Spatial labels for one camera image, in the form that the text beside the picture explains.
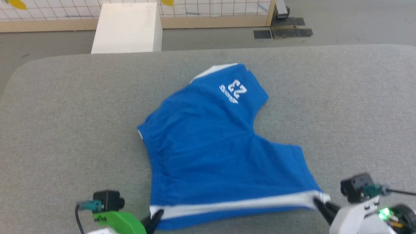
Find blue shorts with white trim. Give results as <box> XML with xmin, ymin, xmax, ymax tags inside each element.
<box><xmin>137</xmin><ymin>63</ymin><xmax>331</xmax><ymax>230</ymax></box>

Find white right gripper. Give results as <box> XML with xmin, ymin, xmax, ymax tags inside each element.
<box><xmin>312</xmin><ymin>196</ymin><xmax>397</xmax><ymax>234</ymax></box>

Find grey metal panel stand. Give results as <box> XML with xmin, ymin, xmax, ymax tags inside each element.
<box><xmin>253</xmin><ymin>0</ymin><xmax>313</xmax><ymax>39</ymax></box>

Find lemon print grid panel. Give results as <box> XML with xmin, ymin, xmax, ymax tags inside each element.
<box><xmin>0</xmin><ymin>0</ymin><xmax>276</xmax><ymax>33</ymax></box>

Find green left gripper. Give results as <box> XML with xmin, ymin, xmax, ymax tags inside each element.
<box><xmin>86</xmin><ymin>209</ymin><xmax>165</xmax><ymax>234</ymax></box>

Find white rectangular box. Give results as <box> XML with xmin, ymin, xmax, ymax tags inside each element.
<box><xmin>91</xmin><ymin>3</ymin><xmax>163</xmax><ymax>54</ymax></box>

